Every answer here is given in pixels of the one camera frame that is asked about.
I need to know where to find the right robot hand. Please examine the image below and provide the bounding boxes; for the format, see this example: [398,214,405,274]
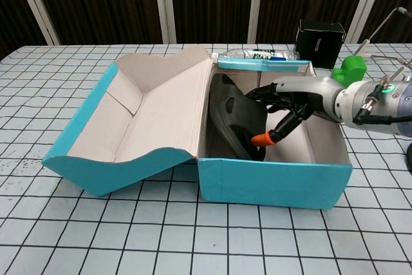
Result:
[246,77,342,149]

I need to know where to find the black cube box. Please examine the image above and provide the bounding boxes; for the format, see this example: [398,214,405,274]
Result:
[295,19,346,70]

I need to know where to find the light blue cardboard shoe box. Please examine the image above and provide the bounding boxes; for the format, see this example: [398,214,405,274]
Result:
[42,45,353,213]

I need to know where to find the green toy block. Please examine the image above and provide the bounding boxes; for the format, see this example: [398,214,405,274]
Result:
[331,55,368,88]

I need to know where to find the clear plastic water bottle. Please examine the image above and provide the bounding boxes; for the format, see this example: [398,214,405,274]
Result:
[211,48,301,62]

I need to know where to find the dark folding screen white frames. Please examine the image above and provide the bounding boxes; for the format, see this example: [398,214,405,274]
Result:
[0,0,412,46]

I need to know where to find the white black checkered tablecloth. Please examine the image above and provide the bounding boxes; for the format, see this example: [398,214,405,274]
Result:
[0,42,412,275]

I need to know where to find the metal wire stand white feet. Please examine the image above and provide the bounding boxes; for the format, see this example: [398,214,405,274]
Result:
[353,6,412,79]

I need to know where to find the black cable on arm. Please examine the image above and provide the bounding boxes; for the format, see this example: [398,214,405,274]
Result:
[352,84,397,126]

